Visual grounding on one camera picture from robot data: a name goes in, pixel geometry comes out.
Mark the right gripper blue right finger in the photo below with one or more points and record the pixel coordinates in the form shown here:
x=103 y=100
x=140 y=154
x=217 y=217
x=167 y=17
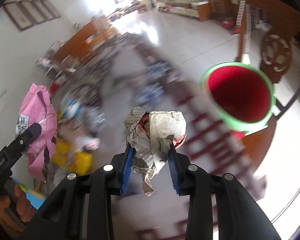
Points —
x=178 y=164

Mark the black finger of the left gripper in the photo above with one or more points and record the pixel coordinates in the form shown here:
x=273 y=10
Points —
x=24 y=140

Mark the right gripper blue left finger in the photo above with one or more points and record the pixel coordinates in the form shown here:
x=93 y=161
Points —
x=123 y=167

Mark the newspaper ball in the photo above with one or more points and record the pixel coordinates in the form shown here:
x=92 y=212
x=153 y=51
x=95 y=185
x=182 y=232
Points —
x=152 y=134

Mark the pink plastic bag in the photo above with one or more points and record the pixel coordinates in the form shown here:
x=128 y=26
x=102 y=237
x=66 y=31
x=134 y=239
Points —
x=38 y=115

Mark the left hand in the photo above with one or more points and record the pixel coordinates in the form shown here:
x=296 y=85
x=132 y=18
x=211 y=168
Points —
x=23 y=208

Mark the yellow snack package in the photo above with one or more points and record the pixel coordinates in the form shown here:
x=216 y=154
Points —
x=72 y=160

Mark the red bin with green rim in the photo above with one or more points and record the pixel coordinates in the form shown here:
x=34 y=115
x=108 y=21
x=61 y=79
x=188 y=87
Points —
x=242 y=96

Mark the wooden bench sofa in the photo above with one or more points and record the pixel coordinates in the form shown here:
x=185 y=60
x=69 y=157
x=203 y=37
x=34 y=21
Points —
x=85 y=44

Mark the carved wooden chair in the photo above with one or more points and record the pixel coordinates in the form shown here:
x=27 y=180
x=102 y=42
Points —
x=276 y=49

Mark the white tv cabinet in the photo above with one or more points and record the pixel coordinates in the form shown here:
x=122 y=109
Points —
x=188 y=8

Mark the framed wall pictures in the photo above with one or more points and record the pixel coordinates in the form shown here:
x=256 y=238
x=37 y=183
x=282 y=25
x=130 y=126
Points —
x=26 y=14

